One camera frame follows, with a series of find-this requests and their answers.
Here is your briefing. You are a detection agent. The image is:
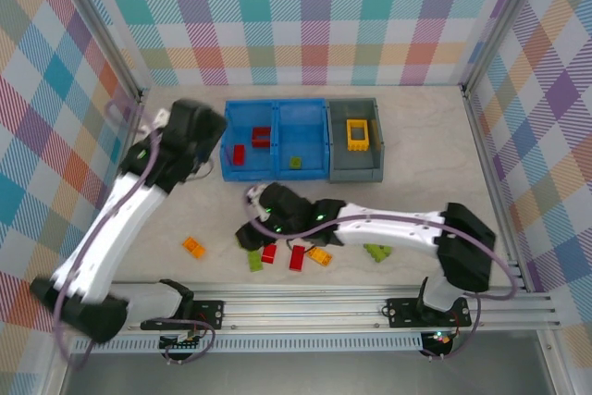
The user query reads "red lego window frame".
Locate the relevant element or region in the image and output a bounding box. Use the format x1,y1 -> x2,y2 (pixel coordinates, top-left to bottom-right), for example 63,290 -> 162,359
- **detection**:
251,125 -> 273,150

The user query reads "orange lego brick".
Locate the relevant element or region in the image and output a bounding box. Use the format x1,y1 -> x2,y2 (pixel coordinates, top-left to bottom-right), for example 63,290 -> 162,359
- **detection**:
306,246 -> 333,267
182,236 -> 207,260

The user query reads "grey plastic bin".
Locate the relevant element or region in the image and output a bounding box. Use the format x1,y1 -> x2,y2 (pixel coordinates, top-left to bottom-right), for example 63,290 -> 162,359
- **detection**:
326,97 -> 386,184

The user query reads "blue two-compartment bin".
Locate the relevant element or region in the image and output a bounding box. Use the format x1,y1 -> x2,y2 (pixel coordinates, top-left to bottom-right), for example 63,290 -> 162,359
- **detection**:
220,97 -> 332,183

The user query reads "yellow lego window frame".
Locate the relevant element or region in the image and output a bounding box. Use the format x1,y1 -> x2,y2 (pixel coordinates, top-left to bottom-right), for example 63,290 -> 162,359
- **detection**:
346,118 -> 373,153

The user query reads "small circuit board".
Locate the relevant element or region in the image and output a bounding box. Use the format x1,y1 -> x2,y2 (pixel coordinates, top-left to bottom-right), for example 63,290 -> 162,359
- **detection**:
158,330 -> 205,352

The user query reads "circuit board with lights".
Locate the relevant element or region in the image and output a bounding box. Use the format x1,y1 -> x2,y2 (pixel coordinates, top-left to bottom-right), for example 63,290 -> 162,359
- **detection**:
424,329 -> 453,351

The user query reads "thin black left wire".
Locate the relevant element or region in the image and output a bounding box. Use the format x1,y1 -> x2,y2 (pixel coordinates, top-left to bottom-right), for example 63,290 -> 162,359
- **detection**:
184,161 -> 215,182

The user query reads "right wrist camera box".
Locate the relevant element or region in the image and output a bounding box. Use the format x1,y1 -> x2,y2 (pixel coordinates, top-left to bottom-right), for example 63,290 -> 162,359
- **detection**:
246,184 -> 272,223

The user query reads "aluminium side rail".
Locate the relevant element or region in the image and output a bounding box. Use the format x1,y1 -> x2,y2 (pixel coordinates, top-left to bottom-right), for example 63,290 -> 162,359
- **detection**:
461,87 -> 533,294
80,89 -> 149,299

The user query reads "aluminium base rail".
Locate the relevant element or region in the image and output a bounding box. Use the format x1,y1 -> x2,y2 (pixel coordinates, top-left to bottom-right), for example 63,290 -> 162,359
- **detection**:
49,284 -> 561,335

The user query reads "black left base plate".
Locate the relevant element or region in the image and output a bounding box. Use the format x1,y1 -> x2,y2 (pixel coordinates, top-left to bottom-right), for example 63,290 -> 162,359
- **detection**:
140,300 -> 226,332

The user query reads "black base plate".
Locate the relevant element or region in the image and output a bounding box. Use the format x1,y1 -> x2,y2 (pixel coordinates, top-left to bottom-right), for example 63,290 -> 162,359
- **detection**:
386,297 -> 474,328
140,300 -> 226,332

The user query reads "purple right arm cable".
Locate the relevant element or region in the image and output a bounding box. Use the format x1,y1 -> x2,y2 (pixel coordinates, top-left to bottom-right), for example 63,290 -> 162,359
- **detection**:
243,184 -> 518,362

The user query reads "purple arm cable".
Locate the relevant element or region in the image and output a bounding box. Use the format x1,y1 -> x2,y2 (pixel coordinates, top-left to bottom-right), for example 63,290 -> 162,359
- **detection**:
243,184 -> 518,362
53,98 -> 216,368

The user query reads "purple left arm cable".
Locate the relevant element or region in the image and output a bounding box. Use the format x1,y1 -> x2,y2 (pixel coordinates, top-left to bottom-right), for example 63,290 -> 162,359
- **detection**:
53,98 -> 216,368

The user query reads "slotted grey cable duct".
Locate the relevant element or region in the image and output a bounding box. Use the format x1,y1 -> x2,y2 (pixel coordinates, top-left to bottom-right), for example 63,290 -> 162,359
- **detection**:
72,337 -> 425,354

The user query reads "aluminium frame post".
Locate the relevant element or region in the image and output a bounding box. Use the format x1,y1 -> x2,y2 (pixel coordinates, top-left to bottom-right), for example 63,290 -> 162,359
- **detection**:
459,0 -> 555,98
54,0 -> 148,103

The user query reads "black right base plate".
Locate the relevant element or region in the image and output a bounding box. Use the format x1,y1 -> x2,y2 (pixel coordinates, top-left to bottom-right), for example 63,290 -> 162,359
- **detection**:
386,297 -> 474,328

